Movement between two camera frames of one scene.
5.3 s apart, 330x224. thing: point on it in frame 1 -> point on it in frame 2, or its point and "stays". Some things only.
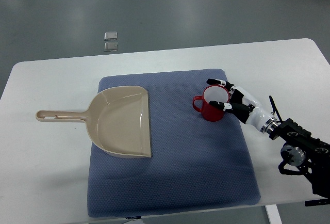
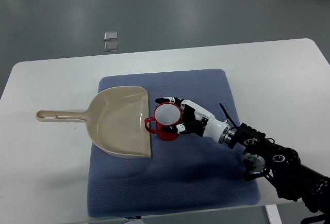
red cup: (216, 93) -> (166, 114)
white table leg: (273, 214) stays
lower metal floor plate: (111, 46) stays
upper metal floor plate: (110, 35) stays
